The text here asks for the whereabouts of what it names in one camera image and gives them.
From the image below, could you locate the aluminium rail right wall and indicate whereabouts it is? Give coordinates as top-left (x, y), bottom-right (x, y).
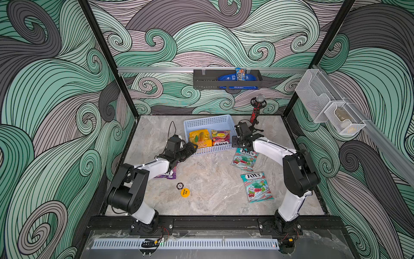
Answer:
top-left (312, 65), bottom-right (414, 187)

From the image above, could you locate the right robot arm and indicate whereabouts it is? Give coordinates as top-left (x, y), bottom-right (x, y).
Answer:
top-left (231, 122), bottom-right (320, 235)

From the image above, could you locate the black poker chip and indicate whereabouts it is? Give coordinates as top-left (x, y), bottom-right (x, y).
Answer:
top-left (176, 182), bottom-right (184, 190)

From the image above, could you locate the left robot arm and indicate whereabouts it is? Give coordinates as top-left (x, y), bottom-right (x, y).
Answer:
top-left (105, 134), bottom-right (198, 234)

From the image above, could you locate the aluminium rail back wall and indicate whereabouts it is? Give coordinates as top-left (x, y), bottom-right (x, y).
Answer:
top-left (117, 66), bottom-right (307, 74)

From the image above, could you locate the small clear bin with contents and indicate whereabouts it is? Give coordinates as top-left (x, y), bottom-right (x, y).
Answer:
top-left (324, 101), bottom-right (366, 136)

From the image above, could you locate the clear plastic wall bin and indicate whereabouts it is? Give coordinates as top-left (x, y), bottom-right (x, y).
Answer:
top-left (295, 69), bottom-right (340, 123)

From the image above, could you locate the purple Fox's berries bag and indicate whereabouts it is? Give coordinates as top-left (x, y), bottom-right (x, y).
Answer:
top-left (156, 167), bottom-right (176, 180)

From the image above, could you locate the yellow mango candy bag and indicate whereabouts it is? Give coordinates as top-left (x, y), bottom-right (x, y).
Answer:
top-left (189, 129), bottom-right (212, 148)

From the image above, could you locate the small snack packet on shelf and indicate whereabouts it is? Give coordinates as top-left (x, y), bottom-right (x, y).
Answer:
top-left (236, 68), bottom-right (246, 81)

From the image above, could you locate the orange Fox's fruits bag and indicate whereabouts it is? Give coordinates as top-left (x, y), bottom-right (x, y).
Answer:
top-left (211, 129), bottom-right (231, 146)

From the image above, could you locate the red microphone on tripod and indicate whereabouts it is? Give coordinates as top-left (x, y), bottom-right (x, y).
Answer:
top-left (237, 94), bottom-right (267, 133)

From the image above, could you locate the white slotted cable duct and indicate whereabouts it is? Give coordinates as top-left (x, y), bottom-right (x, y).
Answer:
top-left (91, 238), bottom-right (280, 250)

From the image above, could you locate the yellow round token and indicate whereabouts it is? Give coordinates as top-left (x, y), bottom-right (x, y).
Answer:
top-left (181, 188), bottom-right (191, 198)

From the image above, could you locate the black wall shelf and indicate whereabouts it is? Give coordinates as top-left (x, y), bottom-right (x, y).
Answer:
top-left (193, 69), bottom-right (263, 90)

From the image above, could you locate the light blue plastic basket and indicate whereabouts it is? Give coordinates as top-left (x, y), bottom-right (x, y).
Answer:
top-left (183, 114), bottom-right (237, 155)

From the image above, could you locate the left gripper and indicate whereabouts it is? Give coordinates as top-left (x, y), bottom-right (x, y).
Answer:
top-left (173, 142), bottom-right (197, 163)

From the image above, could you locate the blue package on shelf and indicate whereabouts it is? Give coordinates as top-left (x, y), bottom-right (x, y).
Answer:
top-left (218, 73), bottom-right (261, 90)

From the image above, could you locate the green Fox's mint bag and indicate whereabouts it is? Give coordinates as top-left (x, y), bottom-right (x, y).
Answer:
top-left (231, 148), bottom-right (258, 172)
top-left (240, 172), bottom-right (273, 203)

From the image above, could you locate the aluminium rail wall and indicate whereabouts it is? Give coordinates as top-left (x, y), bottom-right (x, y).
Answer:
top-left (117, 66), bottom-right (307, 74)
top-left (312, 65), bottom-right (414, 187)

